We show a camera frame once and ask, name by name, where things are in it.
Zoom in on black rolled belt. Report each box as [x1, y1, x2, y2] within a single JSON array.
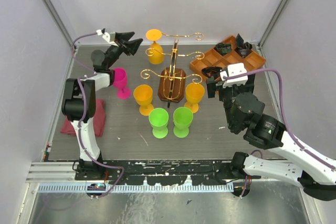
[[202, 67, 222, 79]]

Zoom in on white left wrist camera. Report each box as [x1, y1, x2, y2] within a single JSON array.
[[96, 29, 118, 46]]

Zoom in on black mounting rail base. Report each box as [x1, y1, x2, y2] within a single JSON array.
[[72, 159, 245, 186]]

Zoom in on gold wire wine glass rack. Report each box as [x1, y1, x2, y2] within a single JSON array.
[[140, 32, 204, 108]]

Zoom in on dark blue folded cloth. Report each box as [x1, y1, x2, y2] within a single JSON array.
[[235, 34, 252, 58]]

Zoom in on red folded cloth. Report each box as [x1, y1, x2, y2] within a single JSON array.
[[60, 99, 106, 137]]

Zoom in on green wine glass right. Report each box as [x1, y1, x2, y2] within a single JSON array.
[[173, 106, 193, 138]]

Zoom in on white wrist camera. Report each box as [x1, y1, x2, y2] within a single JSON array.
[[96, 29, 118, 46], [219, 63, 248, 88]]

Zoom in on green wine glass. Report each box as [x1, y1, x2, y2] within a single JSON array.
[[149, 108, 169, 139], [173, 106, 193, 138]]

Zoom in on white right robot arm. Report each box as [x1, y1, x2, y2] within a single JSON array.
[[206, 75, 335, 201]]

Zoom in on orange wine glass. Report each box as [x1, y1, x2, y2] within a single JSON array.
[[146, 29, 164, 65], [133, 84, 154, 116], [184, 83, 205, 113]]

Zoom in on orange wooden divided tray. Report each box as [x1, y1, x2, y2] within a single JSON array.
[[190, 36, 266, 80]]

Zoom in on green wine glass left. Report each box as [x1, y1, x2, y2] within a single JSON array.
[[149, 108, 169, 139]]

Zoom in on dark green patterned cloth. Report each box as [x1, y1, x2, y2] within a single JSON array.
[[215, 42, 232, 56]]

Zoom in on pink plastic wine glass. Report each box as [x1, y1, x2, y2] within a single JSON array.
[[113, 68, 131, 100]]

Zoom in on grey slotted cable duct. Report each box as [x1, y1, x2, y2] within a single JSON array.
[[37, 182, 234, 194]]

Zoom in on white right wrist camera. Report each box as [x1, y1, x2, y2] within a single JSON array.
[[219, 63, 248, 88]]

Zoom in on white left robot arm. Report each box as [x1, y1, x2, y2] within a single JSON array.
[[61, 29, 143, 179]]

